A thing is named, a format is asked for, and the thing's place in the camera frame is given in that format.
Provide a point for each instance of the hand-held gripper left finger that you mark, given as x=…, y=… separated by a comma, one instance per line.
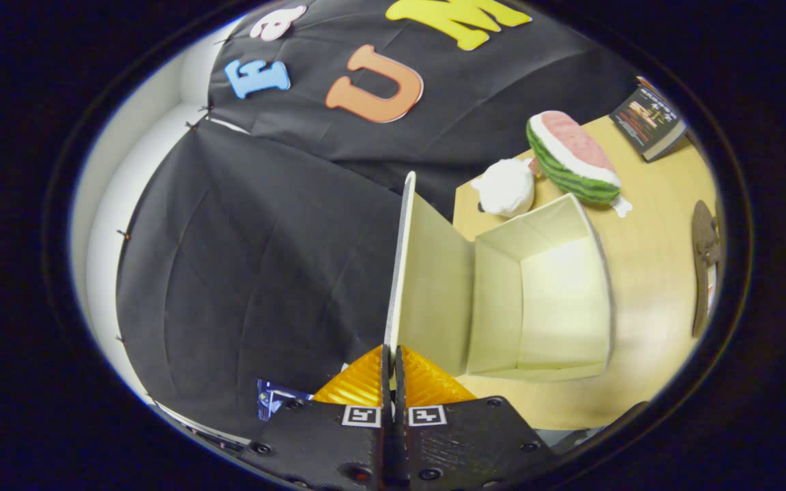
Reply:
x=325, y=443

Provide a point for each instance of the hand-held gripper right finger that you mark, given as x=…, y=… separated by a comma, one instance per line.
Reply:
x=461, y=443

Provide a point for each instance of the cream fabric storage box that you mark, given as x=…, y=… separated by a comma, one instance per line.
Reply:
x=550, y=307

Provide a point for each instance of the brown suede moccasin shoe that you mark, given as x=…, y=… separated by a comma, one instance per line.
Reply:
x=705, y=245

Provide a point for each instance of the blue shiny packet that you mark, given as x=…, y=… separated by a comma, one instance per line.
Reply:
x=277, y=395

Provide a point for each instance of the white plush toy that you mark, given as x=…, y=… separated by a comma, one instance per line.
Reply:
x=505, y=187

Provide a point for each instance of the watermelon slice plush toy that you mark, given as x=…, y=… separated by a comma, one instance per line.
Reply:
x=570, y=153

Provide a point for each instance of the black cover book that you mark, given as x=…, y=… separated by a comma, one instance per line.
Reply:
x=649, y=119

